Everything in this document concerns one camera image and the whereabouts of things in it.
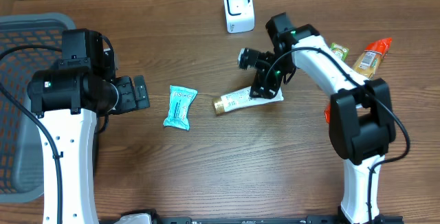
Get white cream tube gold cap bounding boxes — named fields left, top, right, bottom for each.
left=212, top=87, right=284, bottom=115

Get teal wet wipes pack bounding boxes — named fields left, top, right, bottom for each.
left=163, top=85, right=198, bottom=131

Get green tea packet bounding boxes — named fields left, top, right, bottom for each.
left=330, top=43, right=349, bottom=61

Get spaghetti pack with red ends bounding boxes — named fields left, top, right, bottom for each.
left=324, top=37, right=393, bottom=124

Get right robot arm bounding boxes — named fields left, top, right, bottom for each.
left=238, top=13, right=396, bottom=223

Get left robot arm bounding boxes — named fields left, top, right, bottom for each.
left=27, top=29, right=150, bottom=223

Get white barcode scanner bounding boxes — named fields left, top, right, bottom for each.
left=223, top=0, right=255, bottom=34

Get grey plastic basket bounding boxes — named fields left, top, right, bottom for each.
left=1, top=13, right=75, bottom=203

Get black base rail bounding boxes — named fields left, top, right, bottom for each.
left=98, top=208, right=405, bottom=224

